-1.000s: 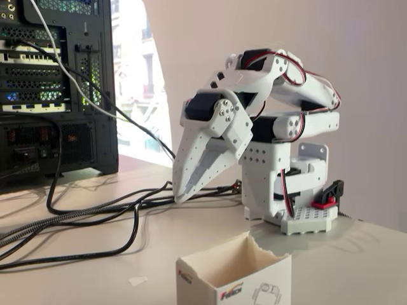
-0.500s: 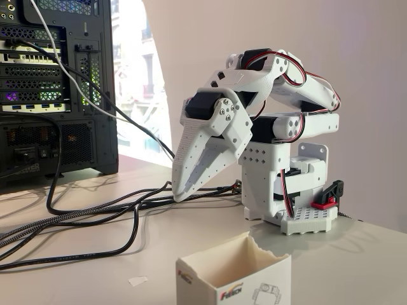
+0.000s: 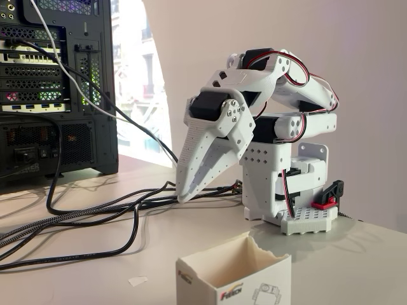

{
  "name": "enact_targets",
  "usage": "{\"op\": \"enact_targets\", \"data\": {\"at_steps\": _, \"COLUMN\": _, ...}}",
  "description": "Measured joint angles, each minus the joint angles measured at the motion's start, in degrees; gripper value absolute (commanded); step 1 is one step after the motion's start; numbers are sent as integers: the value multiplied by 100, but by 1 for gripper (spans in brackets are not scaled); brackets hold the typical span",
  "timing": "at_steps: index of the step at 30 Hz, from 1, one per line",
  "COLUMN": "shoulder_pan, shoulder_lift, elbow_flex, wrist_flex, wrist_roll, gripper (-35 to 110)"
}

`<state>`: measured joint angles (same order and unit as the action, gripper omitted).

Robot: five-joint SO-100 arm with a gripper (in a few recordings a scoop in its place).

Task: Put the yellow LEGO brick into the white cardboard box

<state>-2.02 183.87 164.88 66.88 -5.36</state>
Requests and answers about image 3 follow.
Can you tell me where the white Feetech cardboard box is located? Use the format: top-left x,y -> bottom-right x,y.
176,230 -> 292,305

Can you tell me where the black computer tower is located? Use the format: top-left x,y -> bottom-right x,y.
0,0 -> 120,191

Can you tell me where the black red table clamp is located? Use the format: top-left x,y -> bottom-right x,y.
311,179 -> 346,209

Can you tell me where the white tape scrap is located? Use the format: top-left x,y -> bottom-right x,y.
127,275 -> 149,288

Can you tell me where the red black servo wire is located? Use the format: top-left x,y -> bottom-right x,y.
282,169 -> 300,220

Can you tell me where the thin black round cable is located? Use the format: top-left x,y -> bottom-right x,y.
0,111 -> 179,217

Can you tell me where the thin braided cable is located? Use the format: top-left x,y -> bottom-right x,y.
336,211 -> 365,223

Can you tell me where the black printed power cable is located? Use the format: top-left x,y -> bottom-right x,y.
0,189 -> 179,271

